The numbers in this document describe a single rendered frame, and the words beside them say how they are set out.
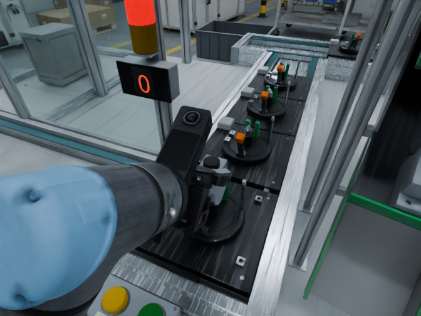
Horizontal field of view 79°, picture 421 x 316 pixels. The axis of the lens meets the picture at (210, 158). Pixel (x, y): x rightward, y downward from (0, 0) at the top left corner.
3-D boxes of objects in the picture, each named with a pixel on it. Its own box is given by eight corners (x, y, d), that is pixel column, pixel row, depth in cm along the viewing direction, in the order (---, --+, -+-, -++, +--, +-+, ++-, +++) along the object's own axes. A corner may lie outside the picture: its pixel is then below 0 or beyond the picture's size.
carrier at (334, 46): (376, 64, 131) (386, 37, 122) (326, 57, 138) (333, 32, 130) (373, 50, 148) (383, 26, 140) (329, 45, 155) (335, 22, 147)
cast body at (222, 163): (215, 203, 47) (216, 175, 42) (194, 196, 48) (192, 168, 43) (231, 173, 53) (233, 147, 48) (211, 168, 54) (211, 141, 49)
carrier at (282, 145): (278, 196, 63) (288, 156, 54) (190, 170, 70) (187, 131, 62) (294, 142, 80) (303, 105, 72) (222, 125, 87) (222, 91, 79)
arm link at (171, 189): (104, 154, 25) (180, 177, 22) (132, 153, 29) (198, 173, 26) (89, 228, 25) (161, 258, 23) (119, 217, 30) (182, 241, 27)
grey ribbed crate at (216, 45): (261, 67, 217) (265, 38, 202) (195, 57, 236) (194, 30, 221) (272, 52, 247) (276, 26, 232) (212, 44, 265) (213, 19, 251)
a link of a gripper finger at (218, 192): (220, 198, 48) (193, 204, 40) (228, 167, 47) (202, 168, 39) (235, 204, 46) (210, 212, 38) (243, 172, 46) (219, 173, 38)
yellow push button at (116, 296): (119, 320, 42) (116, 315, 40) (99, 310, 43) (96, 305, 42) (133, 296, 45) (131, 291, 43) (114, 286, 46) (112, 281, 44)
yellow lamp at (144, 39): (150, 56, 48) (145, 27, 45) (128, 52, 50) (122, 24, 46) (163, 48, 52) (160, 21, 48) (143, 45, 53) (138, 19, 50)
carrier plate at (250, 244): (248, 298, 44) (249, 293, 43) (133, 249, 52) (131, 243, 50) (277, 200, 61) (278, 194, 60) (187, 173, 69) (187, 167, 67)
